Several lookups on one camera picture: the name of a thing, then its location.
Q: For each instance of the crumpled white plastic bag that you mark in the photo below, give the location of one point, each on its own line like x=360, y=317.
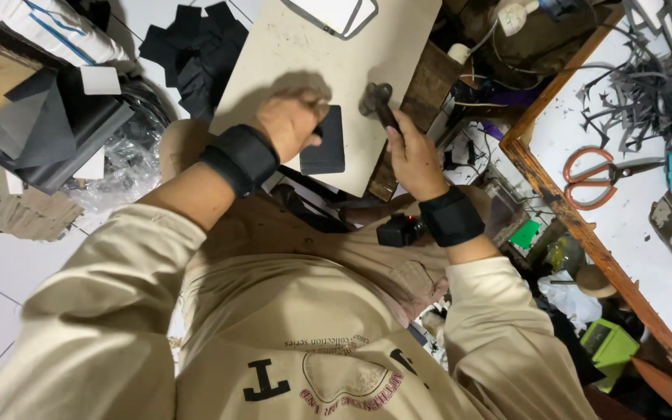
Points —
x=569, y=300

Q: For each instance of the heap of black fabric pieces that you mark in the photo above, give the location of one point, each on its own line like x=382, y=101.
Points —
x=196, y=52

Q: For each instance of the clear plastic bag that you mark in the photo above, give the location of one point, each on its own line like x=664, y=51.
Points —
x=126, y=163

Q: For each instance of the green box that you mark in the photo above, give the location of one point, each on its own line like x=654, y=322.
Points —
x=610, y=350

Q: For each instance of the brown round wooden tool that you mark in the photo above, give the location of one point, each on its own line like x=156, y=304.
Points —
x=595, y=281

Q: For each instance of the small green card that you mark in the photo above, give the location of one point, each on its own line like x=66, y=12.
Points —
x=525, y=234

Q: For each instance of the black left wristband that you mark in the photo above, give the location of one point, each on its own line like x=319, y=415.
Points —
x=241, y=158

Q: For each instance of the pile of grey black sheets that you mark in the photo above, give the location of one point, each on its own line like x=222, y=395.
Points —
x=44, y=134

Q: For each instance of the white table with wooden frame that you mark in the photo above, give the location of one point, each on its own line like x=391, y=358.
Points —
x=622, y=233

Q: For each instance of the white template with grey edge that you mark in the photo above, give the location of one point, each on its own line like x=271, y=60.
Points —
x=336, y=14

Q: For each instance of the white sack with blue stripes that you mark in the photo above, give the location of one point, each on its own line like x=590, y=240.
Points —
x=62, y=29

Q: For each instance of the white card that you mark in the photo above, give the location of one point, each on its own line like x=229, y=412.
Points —
x=101, y=80

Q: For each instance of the dark metal hammer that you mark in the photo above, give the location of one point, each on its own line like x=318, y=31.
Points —
x=375, y=99

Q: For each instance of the beige work board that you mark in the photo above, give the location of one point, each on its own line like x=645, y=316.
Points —
x=336, y=61

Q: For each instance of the person's left hand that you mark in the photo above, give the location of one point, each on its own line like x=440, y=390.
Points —
x=286, y=125

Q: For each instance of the black wristband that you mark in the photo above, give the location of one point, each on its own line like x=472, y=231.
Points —
x=241, y=158
x=451, y=217

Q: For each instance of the beige long-sleeved shirt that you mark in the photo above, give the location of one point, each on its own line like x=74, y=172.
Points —
x=289, y=326

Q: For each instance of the small black device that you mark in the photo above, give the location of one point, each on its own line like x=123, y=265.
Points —
x=397, y=230

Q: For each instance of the person's right hand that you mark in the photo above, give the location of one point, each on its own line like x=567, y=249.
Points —
x=417, y=166

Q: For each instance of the worn wooden block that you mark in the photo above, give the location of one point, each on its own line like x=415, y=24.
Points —
x=429, y=87

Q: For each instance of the black right wristband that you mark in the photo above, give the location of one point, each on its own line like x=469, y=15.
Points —
x=451, y=217

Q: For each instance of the heap of grey scrap strips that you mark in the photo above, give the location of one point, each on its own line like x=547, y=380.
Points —
x=639, y=87

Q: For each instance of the black leather piece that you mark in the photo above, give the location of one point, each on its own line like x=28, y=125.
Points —
x=327, y=149

